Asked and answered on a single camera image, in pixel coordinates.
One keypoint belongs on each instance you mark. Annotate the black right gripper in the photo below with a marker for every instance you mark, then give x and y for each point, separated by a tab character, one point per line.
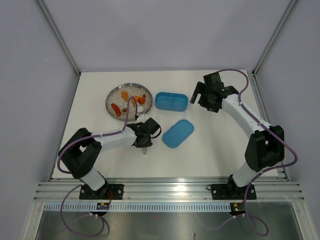
199	90

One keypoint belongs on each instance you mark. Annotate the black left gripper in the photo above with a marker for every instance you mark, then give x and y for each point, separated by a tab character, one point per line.
147	144

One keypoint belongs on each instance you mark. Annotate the pink metal tongs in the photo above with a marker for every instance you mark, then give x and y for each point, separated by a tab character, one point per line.
144	150

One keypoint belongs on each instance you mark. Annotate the orange chicken wing piece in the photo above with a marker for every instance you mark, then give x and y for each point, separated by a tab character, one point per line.
135	100

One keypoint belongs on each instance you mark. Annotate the blue lunch box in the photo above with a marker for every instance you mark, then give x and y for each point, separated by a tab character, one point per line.
168	101

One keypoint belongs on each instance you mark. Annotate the red sausage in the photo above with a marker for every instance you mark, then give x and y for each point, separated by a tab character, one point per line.
116	109

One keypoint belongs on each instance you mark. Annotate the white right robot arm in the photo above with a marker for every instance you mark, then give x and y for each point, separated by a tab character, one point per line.
264	148

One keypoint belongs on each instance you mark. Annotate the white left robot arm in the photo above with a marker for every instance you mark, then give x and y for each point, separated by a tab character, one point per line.
80	153

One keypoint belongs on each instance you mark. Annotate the blue lunch box lid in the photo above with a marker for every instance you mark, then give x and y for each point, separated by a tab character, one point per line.
178	133

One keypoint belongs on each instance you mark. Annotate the small white rice cup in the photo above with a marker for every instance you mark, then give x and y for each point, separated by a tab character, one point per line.
140	109

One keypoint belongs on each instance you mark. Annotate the small noodle sauce cup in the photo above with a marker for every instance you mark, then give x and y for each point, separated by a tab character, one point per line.
124	110

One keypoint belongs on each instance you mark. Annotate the dark red chicken drumstick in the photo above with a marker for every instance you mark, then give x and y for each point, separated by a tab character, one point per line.
142	99

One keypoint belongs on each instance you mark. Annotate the speckled ceramic plate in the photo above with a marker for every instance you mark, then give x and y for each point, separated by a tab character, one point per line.
133	89

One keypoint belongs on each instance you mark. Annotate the orange fried fish piece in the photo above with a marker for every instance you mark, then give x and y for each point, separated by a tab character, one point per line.
125	95

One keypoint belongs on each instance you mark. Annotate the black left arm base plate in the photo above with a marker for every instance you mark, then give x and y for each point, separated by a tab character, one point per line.
113	191

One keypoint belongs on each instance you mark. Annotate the white slotted cable duct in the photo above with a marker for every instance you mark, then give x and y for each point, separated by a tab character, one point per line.
201	207

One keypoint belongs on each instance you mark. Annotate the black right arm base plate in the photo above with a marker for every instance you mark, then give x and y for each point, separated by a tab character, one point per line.
223	191

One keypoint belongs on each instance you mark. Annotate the aluminium front rail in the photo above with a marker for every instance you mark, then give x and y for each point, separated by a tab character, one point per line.
189	189

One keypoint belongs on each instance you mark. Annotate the right aluminium frame post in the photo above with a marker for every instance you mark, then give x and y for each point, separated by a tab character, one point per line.
275	35

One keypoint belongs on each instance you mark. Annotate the aluminium frame post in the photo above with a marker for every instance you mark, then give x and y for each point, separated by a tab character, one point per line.
275	35
58	36

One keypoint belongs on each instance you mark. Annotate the left aluminium frame post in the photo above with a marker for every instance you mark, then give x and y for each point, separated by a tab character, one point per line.
58	36

